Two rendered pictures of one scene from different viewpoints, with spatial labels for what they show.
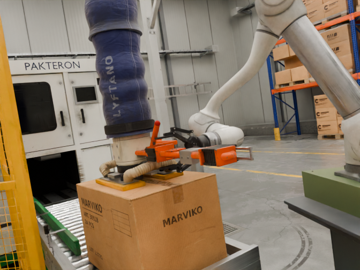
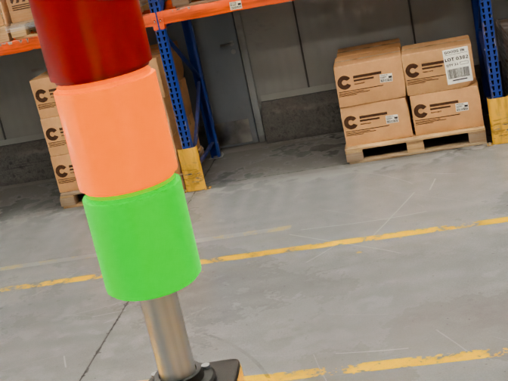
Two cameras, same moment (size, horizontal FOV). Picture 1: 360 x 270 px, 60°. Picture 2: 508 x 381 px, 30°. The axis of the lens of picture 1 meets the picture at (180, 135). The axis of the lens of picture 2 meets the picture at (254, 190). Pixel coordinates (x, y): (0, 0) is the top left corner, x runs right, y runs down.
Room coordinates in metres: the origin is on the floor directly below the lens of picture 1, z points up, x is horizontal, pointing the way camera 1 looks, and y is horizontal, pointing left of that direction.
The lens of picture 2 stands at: (1.60, 1.37, 2.33)
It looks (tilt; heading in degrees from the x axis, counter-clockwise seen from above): 17 degrees down; 312
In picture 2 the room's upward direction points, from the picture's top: 12 degrees counter-clockwise
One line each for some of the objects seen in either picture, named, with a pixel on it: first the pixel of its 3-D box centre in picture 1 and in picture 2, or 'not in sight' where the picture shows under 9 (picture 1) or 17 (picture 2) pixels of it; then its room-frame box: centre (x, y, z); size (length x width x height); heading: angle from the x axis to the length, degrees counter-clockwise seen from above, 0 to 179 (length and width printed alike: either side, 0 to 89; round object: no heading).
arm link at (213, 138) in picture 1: (208, 142); not in sight; (1.32, -0.12, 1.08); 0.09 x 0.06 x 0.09; 33
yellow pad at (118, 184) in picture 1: (117, 178); not in sight; (1.37, 0.30, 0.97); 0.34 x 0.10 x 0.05; 33
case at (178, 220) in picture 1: (146, 221); not in sight; (1.41, 0.21, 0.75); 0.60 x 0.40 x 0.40; 36
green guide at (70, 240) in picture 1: (44, 219); not in sight; (2.26, 1.09, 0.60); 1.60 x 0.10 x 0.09; 33
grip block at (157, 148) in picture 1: (160, 152); not in sight; (1.21, 0.09, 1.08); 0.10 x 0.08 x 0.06; 123
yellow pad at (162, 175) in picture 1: (155, 169); not in sight; (1.47, 0.14, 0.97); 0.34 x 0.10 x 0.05; 33
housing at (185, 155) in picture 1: (192, 155); not in sight; (1.03, -0.03, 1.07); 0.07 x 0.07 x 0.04; 33
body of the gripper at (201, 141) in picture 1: (195, 145); not in sight; (1.28, -0.06, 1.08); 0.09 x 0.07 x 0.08; 123
